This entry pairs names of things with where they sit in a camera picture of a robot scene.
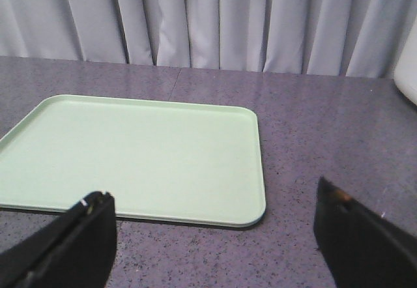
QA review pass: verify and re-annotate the light green tray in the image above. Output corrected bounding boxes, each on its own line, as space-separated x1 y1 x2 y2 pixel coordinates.
1 95 266 227

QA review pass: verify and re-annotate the white appliance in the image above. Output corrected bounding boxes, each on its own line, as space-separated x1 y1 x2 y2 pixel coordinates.
394 20 417 104

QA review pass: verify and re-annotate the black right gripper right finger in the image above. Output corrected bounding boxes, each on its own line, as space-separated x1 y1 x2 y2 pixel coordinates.
313 177 416 287

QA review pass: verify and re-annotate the grey curtain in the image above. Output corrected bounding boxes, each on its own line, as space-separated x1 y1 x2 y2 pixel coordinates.
1 0 416 78

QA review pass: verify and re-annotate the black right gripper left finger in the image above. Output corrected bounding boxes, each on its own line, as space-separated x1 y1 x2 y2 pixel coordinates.
1 192 117 287

